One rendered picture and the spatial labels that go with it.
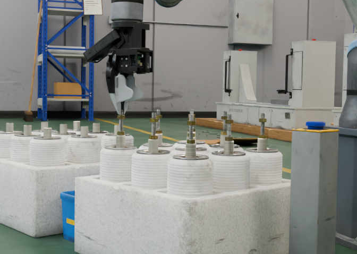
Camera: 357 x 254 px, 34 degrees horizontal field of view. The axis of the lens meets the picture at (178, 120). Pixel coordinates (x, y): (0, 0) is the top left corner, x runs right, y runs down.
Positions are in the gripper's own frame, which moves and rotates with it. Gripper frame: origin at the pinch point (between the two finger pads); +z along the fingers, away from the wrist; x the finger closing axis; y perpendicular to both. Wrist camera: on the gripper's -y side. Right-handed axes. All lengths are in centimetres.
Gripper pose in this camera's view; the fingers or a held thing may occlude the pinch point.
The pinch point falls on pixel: (118, 108)
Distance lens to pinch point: 138.0
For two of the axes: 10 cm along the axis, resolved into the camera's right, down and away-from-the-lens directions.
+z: -0.1, 10.0, 0.5
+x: 4.9, -0.4, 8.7
